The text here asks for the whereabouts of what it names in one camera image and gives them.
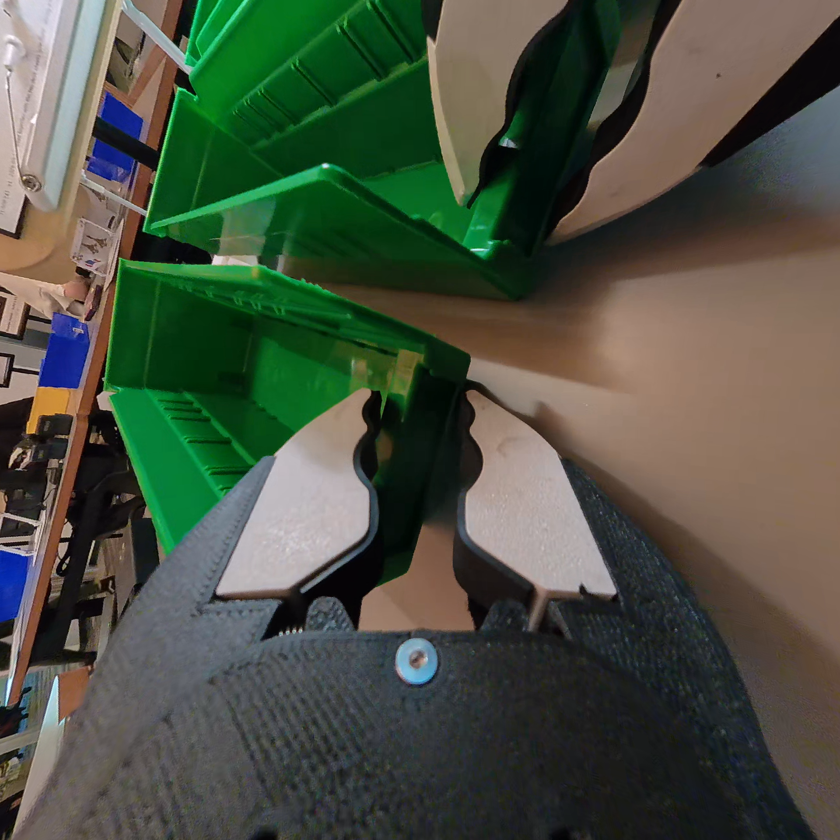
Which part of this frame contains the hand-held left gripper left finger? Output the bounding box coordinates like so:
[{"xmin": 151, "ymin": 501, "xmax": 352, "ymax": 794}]
[{"xmin": 215, "ymin": 387, "xmax": 384, "ymax": 621}]

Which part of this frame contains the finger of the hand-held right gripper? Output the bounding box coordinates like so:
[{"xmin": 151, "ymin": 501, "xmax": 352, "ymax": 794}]
[
  {"xmin": 427, "ymin": 0, "xmax": 573, "ymax": 210},
  {"xmin": 546, "ymin": 0, "xmax": 840, "ymax": 247}
]

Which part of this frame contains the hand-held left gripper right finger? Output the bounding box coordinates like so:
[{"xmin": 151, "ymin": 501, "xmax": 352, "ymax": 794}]
[{"xmin": 453, "ymin": 390, "xmax": 619, "ymax": 630}]

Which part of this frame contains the light grey desk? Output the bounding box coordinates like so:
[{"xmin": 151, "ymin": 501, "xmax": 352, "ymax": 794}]
[{"xmin": 282, "ymin": 85, "xmax": 840, "ymax": 840}]

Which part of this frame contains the yellow box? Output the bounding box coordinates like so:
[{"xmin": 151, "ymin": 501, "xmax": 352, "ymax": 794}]
[{"xmin": 26, "ymin": 387, "xmax": 72, "ymax": 435}]

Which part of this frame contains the blue plastic bin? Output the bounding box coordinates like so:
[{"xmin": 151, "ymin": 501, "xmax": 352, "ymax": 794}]
[
  {"xmin": 38, "ymin": 312, "xmax": 91, "ymax": 389},
  {"xmin": 87, "ymin": 91, "xmax": 145, "ymax": 186},
  {"xmin": 0, "ymin": 549, "xmax": 35, "ymax": 622}
]

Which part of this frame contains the brown wooden table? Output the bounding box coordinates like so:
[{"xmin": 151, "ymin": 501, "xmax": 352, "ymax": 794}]
[{"xmin": 5, "ymin": 0, "xmax": 186, "ymax": 704}]

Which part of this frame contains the printed picture card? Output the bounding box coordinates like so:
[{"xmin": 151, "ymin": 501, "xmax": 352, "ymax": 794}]
[{"xmin": 72, "ymin": 220, "xmax": 123, "ymax": 281}]

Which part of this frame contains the curved plywood display board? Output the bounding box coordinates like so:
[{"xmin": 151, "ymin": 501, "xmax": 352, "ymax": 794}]
[{"xmin": 0, "ymin": 0, "xmax": 129, "ymax": 284}]

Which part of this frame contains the white instruction poster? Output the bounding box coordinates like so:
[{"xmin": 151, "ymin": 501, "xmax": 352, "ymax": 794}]
[{"xmin": 0, "ymin": 0, "xmax": 67, "ymax": 238}]

